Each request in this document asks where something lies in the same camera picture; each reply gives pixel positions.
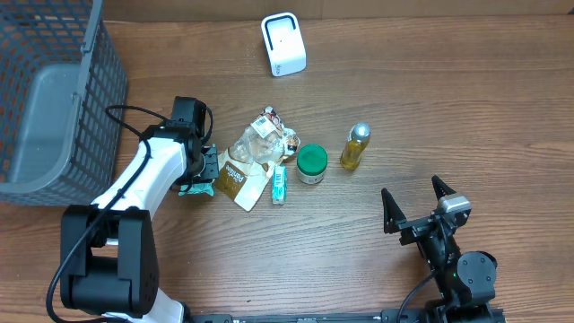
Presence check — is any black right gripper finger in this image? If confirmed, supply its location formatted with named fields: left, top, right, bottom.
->
left=381, top=188, right=406, bottom=234
left=431, top=175, right=456, bottom=200

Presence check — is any teal wet wipes pack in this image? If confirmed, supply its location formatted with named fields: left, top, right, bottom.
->
left=178, top=180, right=214, bottom=196

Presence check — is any brown Panfree bread bag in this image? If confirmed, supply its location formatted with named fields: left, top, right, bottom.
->
left=213, top=106, right=300, bottom=212

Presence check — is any small Kleenex tissue pack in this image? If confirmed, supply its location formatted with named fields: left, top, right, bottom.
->
left=272, top=165, right=287, bottom=205

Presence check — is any green lid Knorr jar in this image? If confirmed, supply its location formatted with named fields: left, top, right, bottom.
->
left=296, top=144, right=328, bottom=185

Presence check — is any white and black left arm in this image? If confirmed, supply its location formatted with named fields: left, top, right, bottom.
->
left=46, top=96, right=219, bottom=322

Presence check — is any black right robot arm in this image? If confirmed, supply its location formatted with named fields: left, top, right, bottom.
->
left=380, top=175, right=506, bottom=323

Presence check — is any white barcode scanner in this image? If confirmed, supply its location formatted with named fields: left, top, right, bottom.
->
left=260, top=12, right=307, bottom=77

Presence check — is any yellow dish soap bottle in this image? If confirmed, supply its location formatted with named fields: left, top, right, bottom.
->
left=340, top=122, right=371, bottom=170

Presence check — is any grey plastic mesh basket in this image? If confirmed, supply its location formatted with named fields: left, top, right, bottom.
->
left=1, top=0, right=128, bottom=206

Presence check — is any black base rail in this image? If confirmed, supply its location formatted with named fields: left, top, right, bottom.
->
left=107, top=307, right=508, bottom=323

